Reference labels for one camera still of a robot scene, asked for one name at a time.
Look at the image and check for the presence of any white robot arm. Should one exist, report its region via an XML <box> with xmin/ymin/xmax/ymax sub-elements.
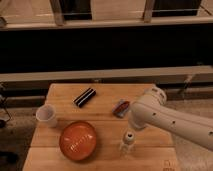
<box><xmin>129</xmin><ymin>86</ymin><xmax>213</xmax><ymax>151</ymax></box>

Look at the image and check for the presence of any black striped box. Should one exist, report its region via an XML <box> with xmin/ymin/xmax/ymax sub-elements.
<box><xmin>74</xmin><ymin>88</ymin><xmax>96</xmax><ymax>108</ymax></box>

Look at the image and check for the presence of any red blue small object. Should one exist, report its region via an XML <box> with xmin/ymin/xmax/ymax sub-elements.
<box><xmin>112</xmin><ymin>99</ymin><xmax>130</xmax><ymax>118</ymax></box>

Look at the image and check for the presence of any orange bowl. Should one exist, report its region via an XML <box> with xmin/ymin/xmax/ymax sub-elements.
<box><xmin>59</xmin><ymin>121</ymin><xmax>97</xmax><ymax>161</ymax></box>

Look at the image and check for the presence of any white cup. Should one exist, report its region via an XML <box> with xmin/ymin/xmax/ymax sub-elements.
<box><xmin>36</xmin><ymin>104</ymin><xmax>57</xmax><ymax>128</ymax></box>

